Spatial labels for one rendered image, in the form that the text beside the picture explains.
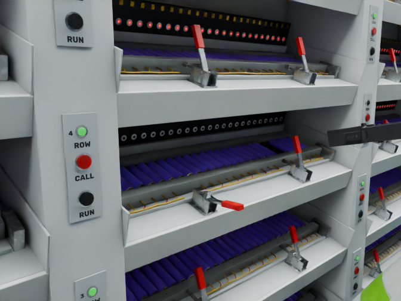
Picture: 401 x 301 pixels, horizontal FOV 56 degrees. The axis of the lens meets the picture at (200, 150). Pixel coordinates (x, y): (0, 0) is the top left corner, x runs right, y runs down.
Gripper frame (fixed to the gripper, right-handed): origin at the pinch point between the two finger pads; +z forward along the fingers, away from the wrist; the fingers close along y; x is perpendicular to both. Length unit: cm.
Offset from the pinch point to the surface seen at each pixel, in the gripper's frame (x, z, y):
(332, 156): -5.0, 13.7, 16.3
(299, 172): -6.1, 11.3, -1.2
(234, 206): -6.9, 4.5, -27.4
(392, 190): -22, 20, 61
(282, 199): -9.9, 10.6, -8.7
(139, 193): -3.2, 14.8, -36.3
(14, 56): 15, 8, -53
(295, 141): 0.2, 11.4, -0.8
